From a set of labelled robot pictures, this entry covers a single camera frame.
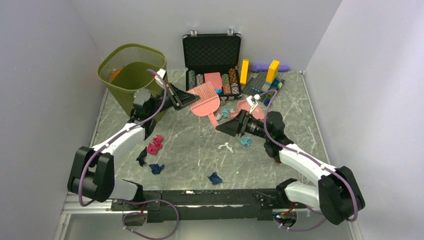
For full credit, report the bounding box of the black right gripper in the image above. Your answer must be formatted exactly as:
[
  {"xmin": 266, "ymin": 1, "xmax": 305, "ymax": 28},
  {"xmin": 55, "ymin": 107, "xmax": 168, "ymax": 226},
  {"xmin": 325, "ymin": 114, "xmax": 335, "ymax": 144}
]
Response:
[{"xmin": 216, "ymin": 109, "xmax": 272, "ymax": 141}]

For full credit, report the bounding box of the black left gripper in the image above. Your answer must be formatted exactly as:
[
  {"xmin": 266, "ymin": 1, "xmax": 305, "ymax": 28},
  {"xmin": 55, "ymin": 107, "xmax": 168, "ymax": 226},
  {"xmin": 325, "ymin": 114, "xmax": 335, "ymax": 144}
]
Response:
[{"xmin": 148, "ymin": 82, "xmax": 200, "ymax": 118}]

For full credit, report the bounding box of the pink plastic dustpan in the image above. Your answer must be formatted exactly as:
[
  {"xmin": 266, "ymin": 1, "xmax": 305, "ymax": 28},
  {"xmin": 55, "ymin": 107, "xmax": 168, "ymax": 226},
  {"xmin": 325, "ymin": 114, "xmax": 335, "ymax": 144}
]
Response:
[{"xmin": 227, "ymin": 100, "xmax": 265, "ymax": 121}]

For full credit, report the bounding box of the pink hand brush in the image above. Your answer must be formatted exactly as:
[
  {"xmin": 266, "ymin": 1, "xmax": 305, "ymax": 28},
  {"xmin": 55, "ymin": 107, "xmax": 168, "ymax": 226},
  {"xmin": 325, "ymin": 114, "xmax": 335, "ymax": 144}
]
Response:
[{"xmin": 188, "ymin": 82, "xmax": 220, "ymax": 132}]

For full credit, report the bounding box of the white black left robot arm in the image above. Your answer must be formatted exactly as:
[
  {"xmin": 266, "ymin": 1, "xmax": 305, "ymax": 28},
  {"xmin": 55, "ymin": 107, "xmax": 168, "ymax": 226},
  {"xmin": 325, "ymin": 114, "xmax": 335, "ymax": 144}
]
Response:
[{"xmin": 67, "ymin": 83, "xmax": 200, "ymax": 210}]

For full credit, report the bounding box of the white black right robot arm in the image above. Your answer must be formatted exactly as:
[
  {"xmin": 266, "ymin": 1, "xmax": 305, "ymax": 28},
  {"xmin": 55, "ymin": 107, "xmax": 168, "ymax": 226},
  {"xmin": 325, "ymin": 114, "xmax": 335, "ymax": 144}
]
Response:
[{"xmin": 215, "ymin": 110, "xmax": 366, "ymax": 225}]

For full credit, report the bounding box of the light blue paper scrap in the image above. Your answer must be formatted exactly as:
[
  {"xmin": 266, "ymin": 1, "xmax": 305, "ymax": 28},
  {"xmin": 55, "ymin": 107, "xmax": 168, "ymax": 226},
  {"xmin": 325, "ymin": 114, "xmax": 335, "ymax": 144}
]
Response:
[{"xmin": 221, "ymin": 108, "xmax": 231, "ymax": 118}]

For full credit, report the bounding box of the white torn paper scrap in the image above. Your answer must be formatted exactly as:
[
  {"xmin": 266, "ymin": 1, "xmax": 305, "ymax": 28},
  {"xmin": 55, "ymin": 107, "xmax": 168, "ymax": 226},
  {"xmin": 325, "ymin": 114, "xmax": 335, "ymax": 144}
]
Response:
[{"xmin": 218, "ymin": 142, "xmax": 234, "ymax": 154}]

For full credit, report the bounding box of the teal paper scrap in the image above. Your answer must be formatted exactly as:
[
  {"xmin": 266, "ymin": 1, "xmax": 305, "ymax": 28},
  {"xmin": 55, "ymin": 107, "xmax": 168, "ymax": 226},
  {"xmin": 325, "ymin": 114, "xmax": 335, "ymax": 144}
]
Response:
[{"xmin": 238, "ymin": 137, "xmax": 252, "ymax": 147}]

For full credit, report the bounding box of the pink card stack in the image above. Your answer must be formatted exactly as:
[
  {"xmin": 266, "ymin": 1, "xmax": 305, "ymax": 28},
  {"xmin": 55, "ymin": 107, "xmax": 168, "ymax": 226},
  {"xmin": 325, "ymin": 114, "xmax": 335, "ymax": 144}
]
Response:
[{"xmin": 204, "ymin": 72, "xmax": 223, "ymax": 90}]

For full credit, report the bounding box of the blue scrap near blocks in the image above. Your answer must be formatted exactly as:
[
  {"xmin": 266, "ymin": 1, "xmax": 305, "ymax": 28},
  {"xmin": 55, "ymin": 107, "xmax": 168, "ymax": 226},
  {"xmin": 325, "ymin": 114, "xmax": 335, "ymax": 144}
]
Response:
[{"xmin": 263, "ymin": 98, "xmax": 271, "ymax": 106}]

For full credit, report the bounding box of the grey building block baseplate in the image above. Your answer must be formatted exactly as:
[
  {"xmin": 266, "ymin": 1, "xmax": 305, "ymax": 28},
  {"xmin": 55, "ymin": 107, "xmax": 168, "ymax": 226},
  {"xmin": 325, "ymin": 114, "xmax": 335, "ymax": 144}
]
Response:
[{"xmin": 242, "ymin": 72, "xmax": 285, "ymax": 96}]

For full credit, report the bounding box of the black poker chip case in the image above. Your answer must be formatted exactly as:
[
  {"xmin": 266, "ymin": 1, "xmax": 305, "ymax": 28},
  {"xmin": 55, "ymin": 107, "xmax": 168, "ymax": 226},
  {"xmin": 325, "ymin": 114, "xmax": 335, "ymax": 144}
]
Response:
[{"xmin": 182, "ymin": 28, "xmax": 242, "ymax": 101}]

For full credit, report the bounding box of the dark blue scrap centre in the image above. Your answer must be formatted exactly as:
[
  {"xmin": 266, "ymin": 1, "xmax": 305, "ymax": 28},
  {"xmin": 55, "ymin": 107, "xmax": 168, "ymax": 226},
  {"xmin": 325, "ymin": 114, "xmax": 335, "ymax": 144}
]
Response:
[{"xmin": 207, "ymin": 172, "xmax": 223, "ymax": 185}]

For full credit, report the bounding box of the dark blue scrap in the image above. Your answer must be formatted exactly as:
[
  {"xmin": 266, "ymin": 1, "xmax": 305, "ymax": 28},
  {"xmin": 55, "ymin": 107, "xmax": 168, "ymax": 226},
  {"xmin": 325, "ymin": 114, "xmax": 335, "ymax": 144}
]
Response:
[
  {"xmin": 207, "ymin": 172, "xmax": 223, "ymax": 185},
  {"xmin": 149, "ymin": 163, "xmax": 165, "ymax": 175}
]

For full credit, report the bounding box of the magenta paper scrap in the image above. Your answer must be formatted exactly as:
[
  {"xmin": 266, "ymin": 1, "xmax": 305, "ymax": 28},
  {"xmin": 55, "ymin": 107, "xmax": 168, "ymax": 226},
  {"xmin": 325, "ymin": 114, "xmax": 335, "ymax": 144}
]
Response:
[{"xmin": 146, "ymin": 134, "xmax": 164, "ymax": 155}]

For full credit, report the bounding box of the yellow tall block left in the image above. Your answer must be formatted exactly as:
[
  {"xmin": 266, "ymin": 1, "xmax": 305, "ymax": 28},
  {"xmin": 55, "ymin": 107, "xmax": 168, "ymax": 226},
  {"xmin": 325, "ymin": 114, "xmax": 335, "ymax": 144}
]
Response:
[{"xmin": 240, "ymin": 59, "xmax": 249, "ymax": 86}]

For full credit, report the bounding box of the yellow tall block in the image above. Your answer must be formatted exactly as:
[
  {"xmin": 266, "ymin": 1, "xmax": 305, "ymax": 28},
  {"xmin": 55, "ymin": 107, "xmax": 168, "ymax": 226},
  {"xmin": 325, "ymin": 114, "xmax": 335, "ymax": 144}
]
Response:
[
  {"xmin": 240, "ymin": 59, "xmax": 249, "ymax": 86},
  {"xmin": 265, "ymin": 60, "xmax": 280, "ymax": 84}
]

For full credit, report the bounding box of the olive green mesh wastebasket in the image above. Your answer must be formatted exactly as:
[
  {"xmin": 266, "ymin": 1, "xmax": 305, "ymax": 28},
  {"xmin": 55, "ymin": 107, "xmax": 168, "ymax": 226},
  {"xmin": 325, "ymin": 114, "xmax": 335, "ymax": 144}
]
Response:
[{"xmin": 97, "ymin": 43, "xmax": 167, "ymax": 116}]

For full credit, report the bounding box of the purple cylinder toy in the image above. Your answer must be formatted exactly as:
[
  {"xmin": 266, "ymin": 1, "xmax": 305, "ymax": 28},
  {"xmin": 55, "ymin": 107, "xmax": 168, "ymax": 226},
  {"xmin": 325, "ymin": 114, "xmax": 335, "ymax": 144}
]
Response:
[{"xmin": 249, "ymin": 63, "xmax": 291, "ymax": 73}]

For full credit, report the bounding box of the yellow tall block right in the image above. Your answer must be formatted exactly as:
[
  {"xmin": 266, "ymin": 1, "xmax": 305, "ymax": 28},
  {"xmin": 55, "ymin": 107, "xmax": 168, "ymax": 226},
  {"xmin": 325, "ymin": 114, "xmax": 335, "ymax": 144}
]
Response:
[{"xmin": 265, "ymin": 60, "xmax": 280, "ymax": 84}]

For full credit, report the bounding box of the orange scrap in basket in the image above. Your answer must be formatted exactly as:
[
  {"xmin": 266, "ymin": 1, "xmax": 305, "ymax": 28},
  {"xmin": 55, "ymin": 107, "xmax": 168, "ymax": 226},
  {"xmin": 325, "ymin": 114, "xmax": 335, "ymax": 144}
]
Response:
[{"xmin": 109, "ymin": 68, "xmax": 122, "ymax": 83}]

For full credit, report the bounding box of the black paper scrap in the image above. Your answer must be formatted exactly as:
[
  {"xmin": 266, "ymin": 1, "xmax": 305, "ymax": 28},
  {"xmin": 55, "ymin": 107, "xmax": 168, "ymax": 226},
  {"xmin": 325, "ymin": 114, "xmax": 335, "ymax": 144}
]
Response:
[{"xmin": 136, "ymin": 147, "xmax": 148, "ymax": 167}]

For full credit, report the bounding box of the dark blue scrap left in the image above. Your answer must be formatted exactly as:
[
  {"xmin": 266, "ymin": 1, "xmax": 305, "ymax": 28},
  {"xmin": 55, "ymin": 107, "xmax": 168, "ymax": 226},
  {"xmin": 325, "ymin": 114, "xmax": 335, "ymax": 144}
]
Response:
[{"xmin": 149, "ymin": 163, "xmax": 165, "ymax": 175}]

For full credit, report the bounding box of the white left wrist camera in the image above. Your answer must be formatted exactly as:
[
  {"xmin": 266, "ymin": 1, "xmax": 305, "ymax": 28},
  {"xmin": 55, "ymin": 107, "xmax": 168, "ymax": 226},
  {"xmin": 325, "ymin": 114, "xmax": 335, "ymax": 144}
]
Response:
[{"xmin": 155, "ymin": 68, "xmax": 167, "ymax": 80}]

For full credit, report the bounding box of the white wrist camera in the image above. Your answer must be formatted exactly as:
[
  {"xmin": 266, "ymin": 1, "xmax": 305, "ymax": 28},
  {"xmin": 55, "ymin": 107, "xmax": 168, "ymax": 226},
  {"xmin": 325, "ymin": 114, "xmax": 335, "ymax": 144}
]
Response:
[
  {"xmin": 155, "ymin": 68, "xmax": 167, "ymax": 80},
  {"xmin": 246, "ymin": 94, "xmax": 261, "ymax": 114}
]

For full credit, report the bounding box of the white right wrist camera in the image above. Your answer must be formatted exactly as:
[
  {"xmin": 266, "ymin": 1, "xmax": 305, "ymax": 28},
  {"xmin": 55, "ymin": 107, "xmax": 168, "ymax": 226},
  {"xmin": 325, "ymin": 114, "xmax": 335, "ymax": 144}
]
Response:
[{"xmin": 246, "ymin": 94, "xmax": 261, "ymax": 114}]

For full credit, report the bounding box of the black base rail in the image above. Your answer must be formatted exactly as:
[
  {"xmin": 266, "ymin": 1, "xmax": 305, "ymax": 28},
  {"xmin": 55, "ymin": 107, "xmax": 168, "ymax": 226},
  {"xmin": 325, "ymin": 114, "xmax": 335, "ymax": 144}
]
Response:
[{"xmin": 110, "ymin": 188, "xmax": 294, "ymax": 223}]

